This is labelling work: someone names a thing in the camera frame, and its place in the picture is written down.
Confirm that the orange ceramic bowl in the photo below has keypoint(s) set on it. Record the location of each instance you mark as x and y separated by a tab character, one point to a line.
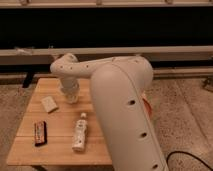
147	105

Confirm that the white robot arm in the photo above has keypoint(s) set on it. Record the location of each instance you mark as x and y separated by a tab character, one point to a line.
116	87

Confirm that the long beige rail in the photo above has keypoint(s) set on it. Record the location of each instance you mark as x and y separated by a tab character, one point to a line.
163	53

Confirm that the wooden table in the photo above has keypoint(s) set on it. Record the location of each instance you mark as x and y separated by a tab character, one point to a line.
60	129

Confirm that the white plastic bottle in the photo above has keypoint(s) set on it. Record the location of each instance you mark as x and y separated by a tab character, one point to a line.
80	131

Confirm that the white sponge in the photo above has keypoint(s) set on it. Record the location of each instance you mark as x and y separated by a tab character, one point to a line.
49	104

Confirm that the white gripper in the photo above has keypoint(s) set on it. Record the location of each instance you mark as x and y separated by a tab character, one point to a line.
70	87

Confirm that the dark chocolate bar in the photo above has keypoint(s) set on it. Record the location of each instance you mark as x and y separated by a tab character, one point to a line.
40	133

